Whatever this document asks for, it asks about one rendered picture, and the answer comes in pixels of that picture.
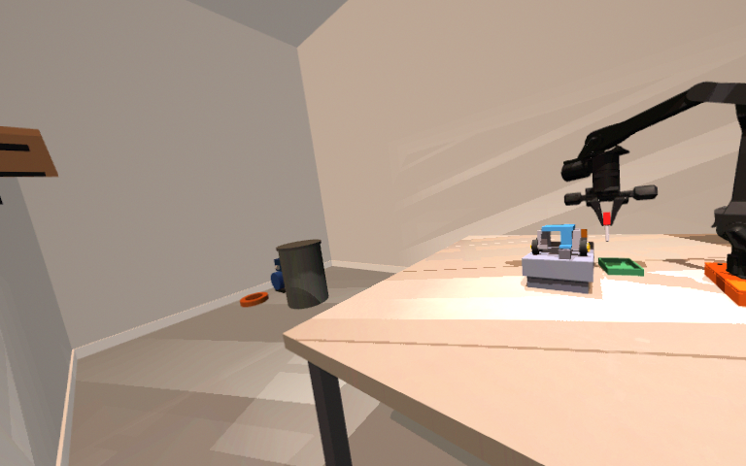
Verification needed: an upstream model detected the green tray rim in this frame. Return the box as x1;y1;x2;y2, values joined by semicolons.
598;257;644;277

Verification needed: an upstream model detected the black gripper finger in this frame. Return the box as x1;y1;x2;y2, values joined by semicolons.
586;201;603;226
610;198;628;226

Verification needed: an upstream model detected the pale lavender ramp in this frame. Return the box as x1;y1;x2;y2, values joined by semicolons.
522;241;594;294

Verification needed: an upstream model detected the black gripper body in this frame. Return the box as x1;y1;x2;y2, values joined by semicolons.
564;169;658;206

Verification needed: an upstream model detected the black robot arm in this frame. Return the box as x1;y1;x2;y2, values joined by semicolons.
561;82;746;281

